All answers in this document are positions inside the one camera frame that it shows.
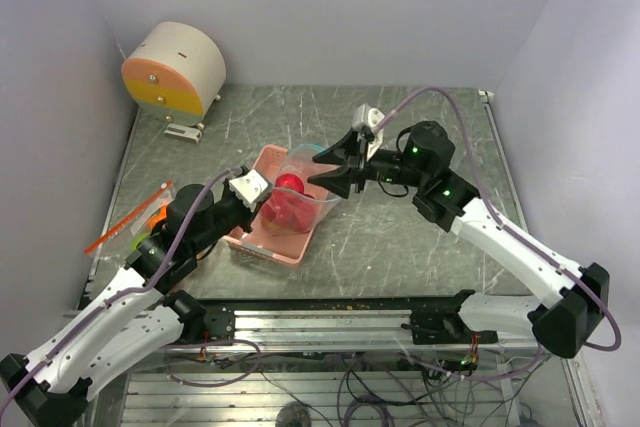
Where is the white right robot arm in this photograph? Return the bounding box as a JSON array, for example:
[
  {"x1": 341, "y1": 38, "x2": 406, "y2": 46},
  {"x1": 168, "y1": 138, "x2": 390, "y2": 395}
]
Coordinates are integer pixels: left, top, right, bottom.
[{"x1": 309, "y1": 121, "x2": 610, "y2": 359}]

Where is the pink red apple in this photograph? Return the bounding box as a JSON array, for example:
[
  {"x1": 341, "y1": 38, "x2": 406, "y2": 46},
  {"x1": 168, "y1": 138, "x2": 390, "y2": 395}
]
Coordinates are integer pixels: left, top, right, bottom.
[{"x1": 275, "y1": 173, "x2": 305, "y2": 194}]

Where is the clear bag blue zipper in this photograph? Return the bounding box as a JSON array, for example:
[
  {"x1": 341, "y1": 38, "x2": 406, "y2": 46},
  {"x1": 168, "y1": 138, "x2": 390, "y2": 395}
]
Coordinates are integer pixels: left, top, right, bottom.
[{"x1": 256, "y1": 144, "x2": 341, "y2": 235}]

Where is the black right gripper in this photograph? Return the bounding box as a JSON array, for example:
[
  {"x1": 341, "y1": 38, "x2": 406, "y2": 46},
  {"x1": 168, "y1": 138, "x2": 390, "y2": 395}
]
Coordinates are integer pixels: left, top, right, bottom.
[{"x1": 308, "y1": 128, "x2": 426, "y2": 197}]

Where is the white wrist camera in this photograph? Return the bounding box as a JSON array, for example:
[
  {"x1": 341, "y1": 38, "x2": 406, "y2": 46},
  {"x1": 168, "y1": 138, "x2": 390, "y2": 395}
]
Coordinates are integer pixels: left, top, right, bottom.
[
  {"x1": 229, "y1": 169, "x2": 273, "y2": 212},
  {"x1": 352, "y1": 104, "x2": 385, "y2": 161}
]

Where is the pink perforated plastic basket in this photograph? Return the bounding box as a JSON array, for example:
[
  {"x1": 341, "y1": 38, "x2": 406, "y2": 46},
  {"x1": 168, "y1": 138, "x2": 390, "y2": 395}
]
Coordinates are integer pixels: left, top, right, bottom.
[{"x1": 224, "y1": 144, "x2": 317, "y2": 267}]

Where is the beige cylinder orange face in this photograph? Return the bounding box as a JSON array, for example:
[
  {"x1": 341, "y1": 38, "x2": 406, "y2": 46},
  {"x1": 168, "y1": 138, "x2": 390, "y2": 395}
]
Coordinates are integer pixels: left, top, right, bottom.
[{"x1": 121, "y1": 21, "x2": 227, "y2": 127}]

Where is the aluminium rail frame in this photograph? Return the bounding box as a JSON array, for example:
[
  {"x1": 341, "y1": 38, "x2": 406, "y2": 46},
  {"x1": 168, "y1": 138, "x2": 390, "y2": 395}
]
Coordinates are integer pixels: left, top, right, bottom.
[{"x1": 99, "y1": 296, "x2": 581, "y2": 358}]

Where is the clear bag orange zipper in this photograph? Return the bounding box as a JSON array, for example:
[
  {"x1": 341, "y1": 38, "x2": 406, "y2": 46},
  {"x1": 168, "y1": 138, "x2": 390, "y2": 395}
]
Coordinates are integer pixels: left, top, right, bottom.
[{"x1": 84, "y1": 181, "x2": 176, "y2": 260}]

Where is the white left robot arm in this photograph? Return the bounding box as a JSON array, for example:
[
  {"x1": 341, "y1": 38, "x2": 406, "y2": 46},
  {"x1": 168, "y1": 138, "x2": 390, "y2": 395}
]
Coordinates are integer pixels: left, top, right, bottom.
[{"x1": 1, "y1": 176, "x2": 271, "y2": 426}]

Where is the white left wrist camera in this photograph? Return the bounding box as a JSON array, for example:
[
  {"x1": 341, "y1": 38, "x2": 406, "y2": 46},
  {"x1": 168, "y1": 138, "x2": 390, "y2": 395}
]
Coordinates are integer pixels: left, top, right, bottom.
[{"x1": 229, "y1": 169, "x2": 273, "y2": 212}]

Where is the green apple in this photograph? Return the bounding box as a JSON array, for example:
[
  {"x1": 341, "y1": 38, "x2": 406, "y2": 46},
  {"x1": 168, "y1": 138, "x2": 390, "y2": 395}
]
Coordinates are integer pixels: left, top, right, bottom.
[{"x1": 129, "y1": 231, "x2": 151, "y2": 252}]

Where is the orange persimmon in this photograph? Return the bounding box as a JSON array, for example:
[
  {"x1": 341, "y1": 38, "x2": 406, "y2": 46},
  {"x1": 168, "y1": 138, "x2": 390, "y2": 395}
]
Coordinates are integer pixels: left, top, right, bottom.
[{"x1": 147, "y1": 205, "x2": 167, "y2": 230}]

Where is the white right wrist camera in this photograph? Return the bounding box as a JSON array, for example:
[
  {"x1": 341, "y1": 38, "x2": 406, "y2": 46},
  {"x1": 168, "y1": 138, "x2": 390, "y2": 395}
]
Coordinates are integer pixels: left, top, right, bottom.
[{"x1": 352, "y1": 104, "x2": 385, "y2": 161}]

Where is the red striped apple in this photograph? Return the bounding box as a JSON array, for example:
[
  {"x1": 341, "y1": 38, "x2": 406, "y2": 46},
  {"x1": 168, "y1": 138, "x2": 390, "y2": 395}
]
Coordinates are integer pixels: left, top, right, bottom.
[{"x1": 260, "y1": 191, "x2": 316, "y2": 233}]

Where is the small white bracket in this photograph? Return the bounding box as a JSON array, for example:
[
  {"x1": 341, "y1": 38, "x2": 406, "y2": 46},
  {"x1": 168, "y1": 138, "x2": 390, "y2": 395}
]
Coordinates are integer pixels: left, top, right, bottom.
[{"x1": 164, "y1": 123, "x2": 202, "y2": 144}]

